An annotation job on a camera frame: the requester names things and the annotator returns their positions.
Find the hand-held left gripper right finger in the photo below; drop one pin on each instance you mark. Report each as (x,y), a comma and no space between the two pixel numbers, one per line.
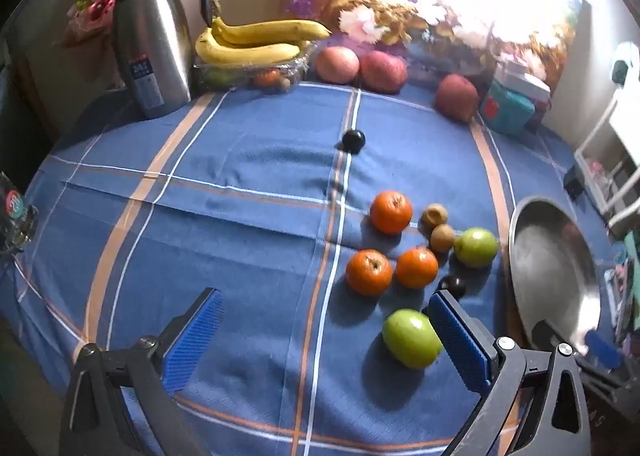
(457,336)

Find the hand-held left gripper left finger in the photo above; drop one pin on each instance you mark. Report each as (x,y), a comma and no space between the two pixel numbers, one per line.
(195,336)

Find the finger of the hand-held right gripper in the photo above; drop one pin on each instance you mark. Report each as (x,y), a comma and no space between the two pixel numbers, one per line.
(547,333)
(602,348)

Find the green jujube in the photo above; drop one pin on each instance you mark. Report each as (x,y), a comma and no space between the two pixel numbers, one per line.
(412,346)
(476,247)

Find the dark plum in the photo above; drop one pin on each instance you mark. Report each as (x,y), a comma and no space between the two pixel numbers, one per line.
(353,141)
(452,286)

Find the stainless steel bowl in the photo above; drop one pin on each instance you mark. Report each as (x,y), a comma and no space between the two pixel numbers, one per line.
(550,261)

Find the orange mandarin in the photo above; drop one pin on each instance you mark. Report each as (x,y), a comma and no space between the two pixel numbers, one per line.
(369,272)
(391,212)
(416,267)

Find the small brown kiwi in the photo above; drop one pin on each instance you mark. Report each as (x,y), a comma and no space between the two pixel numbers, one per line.
(442,237)
(434,215)

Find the black power adapter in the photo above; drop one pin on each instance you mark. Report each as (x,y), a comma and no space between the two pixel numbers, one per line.
(574,183)

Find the blue plaid tablecloth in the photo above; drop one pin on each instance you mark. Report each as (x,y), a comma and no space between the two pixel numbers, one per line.
(225,161)

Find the white rack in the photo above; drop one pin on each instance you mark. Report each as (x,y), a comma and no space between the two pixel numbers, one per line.
(631,136)

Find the dark gadget with colourful sticker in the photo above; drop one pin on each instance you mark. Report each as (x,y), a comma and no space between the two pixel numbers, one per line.
(15,216)

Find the teal plastic box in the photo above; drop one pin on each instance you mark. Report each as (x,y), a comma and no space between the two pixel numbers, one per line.
(507,111)

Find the large brownish red apple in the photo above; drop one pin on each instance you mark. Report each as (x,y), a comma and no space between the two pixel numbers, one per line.
(456,98)

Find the clear wrapped plastic tray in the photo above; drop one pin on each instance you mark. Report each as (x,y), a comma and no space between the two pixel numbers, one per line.
(235,77)

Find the yellow banana bunch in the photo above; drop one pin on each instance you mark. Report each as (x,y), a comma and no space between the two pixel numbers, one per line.
(250,53)

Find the pale pink apple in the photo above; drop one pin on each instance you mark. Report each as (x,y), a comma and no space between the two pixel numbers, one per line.
(337,64)

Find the stainless steel thermos jug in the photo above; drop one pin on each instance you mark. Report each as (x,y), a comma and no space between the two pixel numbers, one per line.
(150,36)

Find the pink decoration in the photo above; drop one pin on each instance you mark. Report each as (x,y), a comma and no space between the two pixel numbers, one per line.
(95,6)

